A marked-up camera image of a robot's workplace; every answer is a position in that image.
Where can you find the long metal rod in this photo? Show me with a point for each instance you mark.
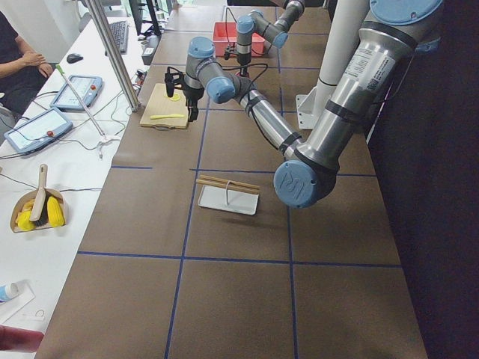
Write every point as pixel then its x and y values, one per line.
pixel 82 103

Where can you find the black keyboard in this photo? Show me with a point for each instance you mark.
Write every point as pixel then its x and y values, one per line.
pixel 120 32

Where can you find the wooden dowel right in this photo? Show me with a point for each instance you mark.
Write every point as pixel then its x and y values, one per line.
pixel 216 179

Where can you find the white support post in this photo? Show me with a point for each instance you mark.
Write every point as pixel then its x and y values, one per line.
pixel 341 44

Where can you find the pink plastic bin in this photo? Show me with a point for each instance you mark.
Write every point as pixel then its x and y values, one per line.
pixel 225 34

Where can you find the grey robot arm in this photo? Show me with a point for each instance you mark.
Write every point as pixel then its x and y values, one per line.
pixel 275 33
pixel 366 41

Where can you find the white rectangular tray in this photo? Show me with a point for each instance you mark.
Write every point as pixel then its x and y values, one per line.
pixel 228 200

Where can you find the yellow plastic knife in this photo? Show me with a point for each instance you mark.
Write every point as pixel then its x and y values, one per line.
pixel 165 116

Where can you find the bamboo cutting board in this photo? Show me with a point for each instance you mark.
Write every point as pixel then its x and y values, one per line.
pixel 159 103

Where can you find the teach pendant near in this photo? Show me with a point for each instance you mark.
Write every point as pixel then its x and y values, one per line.
pixel 39 131

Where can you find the black computer mouse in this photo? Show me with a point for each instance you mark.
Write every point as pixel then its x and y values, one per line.
pixel 73 58

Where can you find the white blue tube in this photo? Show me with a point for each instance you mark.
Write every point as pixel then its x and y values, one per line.
pixel 8 292

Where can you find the yellow cloth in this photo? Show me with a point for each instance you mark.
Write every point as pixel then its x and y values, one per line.
pixel 52 215

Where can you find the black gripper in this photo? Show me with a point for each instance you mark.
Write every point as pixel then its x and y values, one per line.
pixel 192 100
pixel 244 60

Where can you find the wooden hand brush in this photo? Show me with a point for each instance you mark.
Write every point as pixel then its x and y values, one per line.
pixel 38 214

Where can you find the wooden dustpan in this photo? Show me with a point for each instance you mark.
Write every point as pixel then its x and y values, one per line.
pixel 31 195

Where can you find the seated person black shirt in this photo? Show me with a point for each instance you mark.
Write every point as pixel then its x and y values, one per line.
pixel 23 70

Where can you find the aluminium frame post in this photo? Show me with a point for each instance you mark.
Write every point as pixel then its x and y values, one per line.
pixel 100 20

